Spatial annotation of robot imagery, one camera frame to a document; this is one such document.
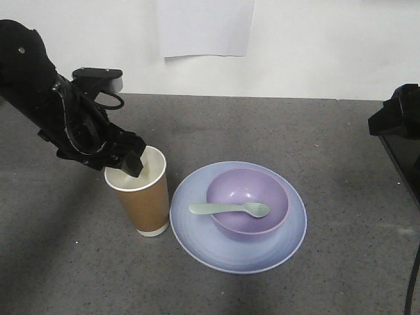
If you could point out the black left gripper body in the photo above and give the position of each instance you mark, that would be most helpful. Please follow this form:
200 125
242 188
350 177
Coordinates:
78 125

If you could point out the pale green plastic spoon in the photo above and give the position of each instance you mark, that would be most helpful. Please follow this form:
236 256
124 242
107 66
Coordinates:
257 210

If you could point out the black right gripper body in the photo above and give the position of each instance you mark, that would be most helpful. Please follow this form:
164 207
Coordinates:
399 114

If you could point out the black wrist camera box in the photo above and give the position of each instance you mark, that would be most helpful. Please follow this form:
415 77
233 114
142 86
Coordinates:
98 79

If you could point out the light blue plastic plate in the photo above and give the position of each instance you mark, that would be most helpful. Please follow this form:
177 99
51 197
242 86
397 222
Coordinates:
205 242

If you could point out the brown paper cup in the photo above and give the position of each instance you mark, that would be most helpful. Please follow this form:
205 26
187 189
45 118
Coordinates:
145 198

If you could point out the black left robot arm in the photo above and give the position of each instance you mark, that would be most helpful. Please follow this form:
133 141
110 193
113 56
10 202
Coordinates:
25 66

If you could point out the purple plastic bowl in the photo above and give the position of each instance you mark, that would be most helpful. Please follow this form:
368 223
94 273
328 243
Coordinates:
239 186

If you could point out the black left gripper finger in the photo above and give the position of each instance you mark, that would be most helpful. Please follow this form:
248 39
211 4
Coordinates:
131 164

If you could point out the white paper sheet on wall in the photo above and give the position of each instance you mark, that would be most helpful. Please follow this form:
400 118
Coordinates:
196 28

